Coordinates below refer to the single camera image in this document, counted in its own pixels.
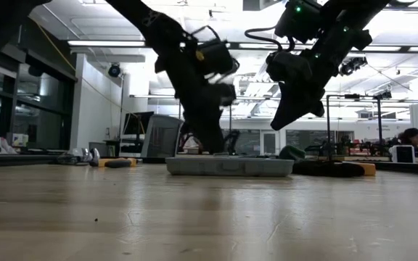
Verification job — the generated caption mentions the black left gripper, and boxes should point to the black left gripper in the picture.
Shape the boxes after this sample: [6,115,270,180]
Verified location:
[165,54,228,154]

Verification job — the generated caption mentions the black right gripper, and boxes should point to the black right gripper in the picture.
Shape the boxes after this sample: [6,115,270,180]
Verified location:
[269,39,348,132]

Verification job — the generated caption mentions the grey plastic tool case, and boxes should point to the grey plastic tool case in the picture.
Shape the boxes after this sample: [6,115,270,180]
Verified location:
[165,154,295,178]

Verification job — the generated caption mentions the orange-handled pliers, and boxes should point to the orange-handled pliers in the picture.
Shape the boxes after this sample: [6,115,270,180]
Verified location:
[97,157,138,169]

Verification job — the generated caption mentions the white glass door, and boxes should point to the white glass door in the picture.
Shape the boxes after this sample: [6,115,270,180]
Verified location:
[261,130,279,156]

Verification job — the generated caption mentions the black ceiling spotlights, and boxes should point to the black ceiling spotlights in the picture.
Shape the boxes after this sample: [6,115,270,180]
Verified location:
[339,56,369,78]

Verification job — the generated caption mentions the cluttered background workbench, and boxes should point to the cluttered background workbench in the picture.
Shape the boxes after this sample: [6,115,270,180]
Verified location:
[305,136,393,162]

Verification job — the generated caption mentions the black computer monitor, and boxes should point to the black computer monitor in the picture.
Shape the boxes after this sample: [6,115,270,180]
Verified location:
[123,111,155,136]

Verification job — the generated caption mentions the black background desk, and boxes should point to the black background desk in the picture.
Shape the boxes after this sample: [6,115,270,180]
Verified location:
[103,138,145,157]

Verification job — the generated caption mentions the white box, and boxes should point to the white box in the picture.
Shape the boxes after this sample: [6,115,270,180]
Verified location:
[392,144,416,164]

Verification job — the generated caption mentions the small white carton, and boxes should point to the small white carton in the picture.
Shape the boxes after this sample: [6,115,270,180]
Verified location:
[12,133,30,148]

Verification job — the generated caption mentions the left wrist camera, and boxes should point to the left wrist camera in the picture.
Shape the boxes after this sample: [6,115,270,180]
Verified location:
[208,82,238,108]

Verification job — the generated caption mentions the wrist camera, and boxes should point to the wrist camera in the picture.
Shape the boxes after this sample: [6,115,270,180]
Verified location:
[208,82,238,108]
[266,50,314,83]

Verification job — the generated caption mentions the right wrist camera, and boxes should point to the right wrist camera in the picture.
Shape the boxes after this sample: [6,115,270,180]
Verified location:
[266,50,314,83]

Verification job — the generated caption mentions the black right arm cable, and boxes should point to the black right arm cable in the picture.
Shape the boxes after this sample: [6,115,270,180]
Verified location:
[244,25,297,51]

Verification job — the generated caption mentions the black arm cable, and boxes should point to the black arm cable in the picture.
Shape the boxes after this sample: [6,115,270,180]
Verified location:
[190,25,221,43]
[244,25,297,51]

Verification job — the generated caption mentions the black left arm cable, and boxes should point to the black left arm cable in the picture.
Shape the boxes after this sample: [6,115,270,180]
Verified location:
[190,25,221,43]

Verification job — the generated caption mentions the black ceiling dome camera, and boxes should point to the black ceiling dome camera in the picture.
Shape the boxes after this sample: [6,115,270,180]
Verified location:
[107,63,122,78]

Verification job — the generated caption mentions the black metal rig frame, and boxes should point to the black metal rig frame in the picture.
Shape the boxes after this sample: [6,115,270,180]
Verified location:
[0,154,418,177]

